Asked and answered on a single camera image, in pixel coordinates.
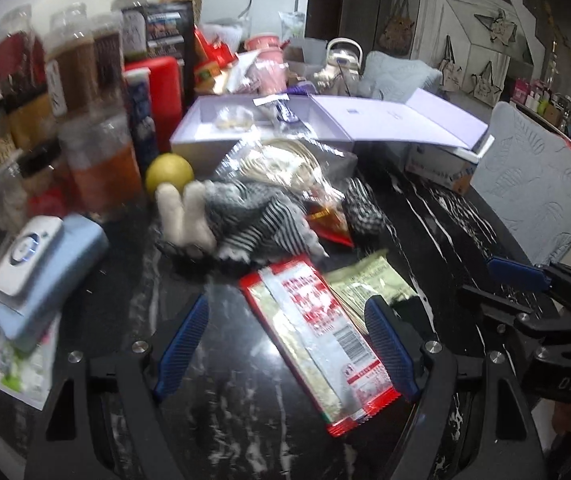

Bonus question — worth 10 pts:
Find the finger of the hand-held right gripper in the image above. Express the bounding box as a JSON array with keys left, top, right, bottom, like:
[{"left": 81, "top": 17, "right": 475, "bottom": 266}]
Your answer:
[
  {"left": 458, "top": 285, "right": 571, "bottom": 347},
  {"left": 488, "top": 256, "right": 571, "bottom": 317}
]

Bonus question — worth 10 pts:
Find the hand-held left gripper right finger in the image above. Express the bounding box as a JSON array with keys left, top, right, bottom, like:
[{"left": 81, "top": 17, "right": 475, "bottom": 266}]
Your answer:
[{"left": 364, "top": 295, "right": 546, "bottom": 480}]

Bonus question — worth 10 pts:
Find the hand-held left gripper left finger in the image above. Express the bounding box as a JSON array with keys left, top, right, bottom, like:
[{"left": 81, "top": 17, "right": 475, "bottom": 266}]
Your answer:
[{"left": 25, "top": 294, "right": 211, "bottom": 480}]

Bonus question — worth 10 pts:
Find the red candy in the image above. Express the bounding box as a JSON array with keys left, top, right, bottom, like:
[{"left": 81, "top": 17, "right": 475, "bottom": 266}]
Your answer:
[{"left": 307, "top": 204, "right": 355, "bottom": 247}]

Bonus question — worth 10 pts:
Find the black white gingham scrunchie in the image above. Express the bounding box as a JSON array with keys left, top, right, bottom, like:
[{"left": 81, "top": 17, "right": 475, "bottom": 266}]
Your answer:
[{"left": 343, "top": 177, "right": 389, "bottom": 249}]

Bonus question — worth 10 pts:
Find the plush bunny gingham hair clip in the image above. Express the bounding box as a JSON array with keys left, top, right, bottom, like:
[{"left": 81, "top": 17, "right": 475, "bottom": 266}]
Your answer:
[{"left": 155, "top": 180, "right": 331, "bottom": 264}]

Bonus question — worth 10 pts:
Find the clear bag of cream cord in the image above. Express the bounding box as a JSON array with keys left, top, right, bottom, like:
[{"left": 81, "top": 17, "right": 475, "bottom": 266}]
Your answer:
[{"left": 215, "top": 137, "right": 361, "bottom": 202}]

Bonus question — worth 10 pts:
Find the lavender gift box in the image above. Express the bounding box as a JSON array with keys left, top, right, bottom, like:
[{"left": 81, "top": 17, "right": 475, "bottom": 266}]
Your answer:
[{"left": 170, "top": 87, "right": 489, "bottom": 182}]

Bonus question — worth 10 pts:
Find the green yellow flat packet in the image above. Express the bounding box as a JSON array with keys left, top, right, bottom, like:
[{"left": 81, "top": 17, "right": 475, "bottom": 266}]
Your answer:
[{"left": 325, "top": 250, "right": 417, "bottom": 333}]

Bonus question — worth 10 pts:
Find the red snack packet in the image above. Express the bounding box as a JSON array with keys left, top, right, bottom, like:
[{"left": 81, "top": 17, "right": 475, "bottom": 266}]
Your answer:
[{"left": 239, "top": 256, "right": 401, "bottom": 439}]

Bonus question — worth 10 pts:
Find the white orange carton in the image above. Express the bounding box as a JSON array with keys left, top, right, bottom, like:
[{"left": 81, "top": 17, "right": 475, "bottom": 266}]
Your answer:
[{"left": 405, "top": 142, "right": 482, "bottom": 196}]

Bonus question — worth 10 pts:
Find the light blue case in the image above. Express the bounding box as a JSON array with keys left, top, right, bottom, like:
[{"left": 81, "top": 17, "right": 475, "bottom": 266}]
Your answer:
[{"left": 0, "top": 214, "right": 111, "bottom": 354}]

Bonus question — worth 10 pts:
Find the white green printed packet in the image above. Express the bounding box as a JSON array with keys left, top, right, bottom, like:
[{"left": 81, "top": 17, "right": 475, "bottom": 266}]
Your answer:
[{"left": 0, "top": 320, "right": 59, "bottom": 407}]

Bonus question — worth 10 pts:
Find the row of small bottles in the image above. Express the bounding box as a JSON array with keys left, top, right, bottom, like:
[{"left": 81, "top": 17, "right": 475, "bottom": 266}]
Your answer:
[{"left": 513, "top": 74, "right": 571, "bottom": 133}]

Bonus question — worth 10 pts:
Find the yellow round fruit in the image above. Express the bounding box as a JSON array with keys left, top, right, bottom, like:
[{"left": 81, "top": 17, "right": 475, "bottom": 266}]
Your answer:
[{"left": 145, "top": 154, "right": 195, "bottom": 197}]

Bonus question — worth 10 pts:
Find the white round button device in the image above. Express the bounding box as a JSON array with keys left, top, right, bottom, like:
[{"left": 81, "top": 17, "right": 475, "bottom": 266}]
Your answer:
[{"left": 0, "top": 216, "right": 64, "bottom": 298}]

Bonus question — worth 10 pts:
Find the canvas tote bag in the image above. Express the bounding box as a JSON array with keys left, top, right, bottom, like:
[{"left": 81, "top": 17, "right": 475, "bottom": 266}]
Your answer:
[
  {"left": 379, "top": 0, "right": 415, "bottom": 57},
  {"left": 438, "top": 37, "right": 467, "bottom": 93},
  {"left": 470, "top": 60, "right": 502, "bottom": 107}
]

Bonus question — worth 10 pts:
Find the orange filled clear jar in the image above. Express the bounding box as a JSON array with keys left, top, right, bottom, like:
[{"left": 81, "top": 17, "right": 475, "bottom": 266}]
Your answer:
[{"left": 59, "top": 112, "right": 144, "bottom": 217}]

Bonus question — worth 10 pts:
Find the blue printed can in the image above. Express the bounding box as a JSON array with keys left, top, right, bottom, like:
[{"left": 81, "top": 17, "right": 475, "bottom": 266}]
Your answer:
[{"left": 125, "top": 71, "right": 160, "bottom": 172}]

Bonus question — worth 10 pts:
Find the red plastic container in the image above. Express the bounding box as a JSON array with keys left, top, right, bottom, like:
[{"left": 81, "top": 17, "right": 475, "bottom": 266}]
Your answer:
[{"left": 124, "top": 56, "right": 184, "bottom": 157}]

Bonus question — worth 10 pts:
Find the purple white sachet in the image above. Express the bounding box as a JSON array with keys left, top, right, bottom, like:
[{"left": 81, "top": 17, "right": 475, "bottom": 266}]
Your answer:
[{"left": 274, "top": 97, "right": 302, "bottom": 124}]

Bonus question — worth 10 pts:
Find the white teapot figure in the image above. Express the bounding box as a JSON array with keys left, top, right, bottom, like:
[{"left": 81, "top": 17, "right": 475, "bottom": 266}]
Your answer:
[{"left": 325, "top": 37, "right": 365, "bottom": 96}]

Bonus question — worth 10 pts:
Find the cream plush charm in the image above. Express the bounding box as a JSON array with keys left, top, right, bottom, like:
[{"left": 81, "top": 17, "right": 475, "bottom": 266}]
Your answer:
[{"left": 313, "top": 66, "right": 342, "bottom": 87}]

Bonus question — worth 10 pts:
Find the nut filled clear jar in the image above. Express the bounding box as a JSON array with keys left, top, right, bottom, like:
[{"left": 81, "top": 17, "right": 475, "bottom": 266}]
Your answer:
[{"left": 0, "top": 94, "right": 57, "bottom": 172}]

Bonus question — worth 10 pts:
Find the brown filled clear jar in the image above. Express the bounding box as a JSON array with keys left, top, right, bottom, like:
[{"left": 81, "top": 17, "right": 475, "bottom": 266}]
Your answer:
[{"left": 45, "top": 24, "right": 100, "bottom": 117}]

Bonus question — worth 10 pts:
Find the dark filled clear jar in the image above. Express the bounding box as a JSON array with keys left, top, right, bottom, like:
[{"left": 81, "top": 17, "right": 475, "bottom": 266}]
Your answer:
[{"left": 90, "top": 11, "right": 127, "bottom": 112}]

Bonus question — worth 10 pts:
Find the red green printed box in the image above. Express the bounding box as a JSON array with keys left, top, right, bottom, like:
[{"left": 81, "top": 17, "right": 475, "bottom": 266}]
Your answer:
[{"left": 194, "top": 27, "right": 237, "bottom": 69}]

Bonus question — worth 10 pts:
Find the pink cup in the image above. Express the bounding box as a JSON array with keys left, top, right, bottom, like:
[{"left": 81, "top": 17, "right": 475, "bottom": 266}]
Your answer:
[{"left": 244, "top": 34, "right": 287, "bottom": 94}]

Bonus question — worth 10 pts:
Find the black printed packet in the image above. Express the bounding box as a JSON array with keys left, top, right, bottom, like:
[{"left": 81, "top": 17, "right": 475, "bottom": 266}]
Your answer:
[{"left": 145, "top": 2, "right": 196, "bottom": 62}]

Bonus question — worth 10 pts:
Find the red filled clear jar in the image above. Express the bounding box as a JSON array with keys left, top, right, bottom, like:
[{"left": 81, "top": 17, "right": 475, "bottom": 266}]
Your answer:
[{"left": 0, "top": 5, "right": 47, "bottom": 97}]

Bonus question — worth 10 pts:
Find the white appliance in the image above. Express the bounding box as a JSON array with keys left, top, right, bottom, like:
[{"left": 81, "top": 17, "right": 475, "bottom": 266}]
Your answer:
[{"left": 200, "top": 0, "right": 311, "bottom": 57}]

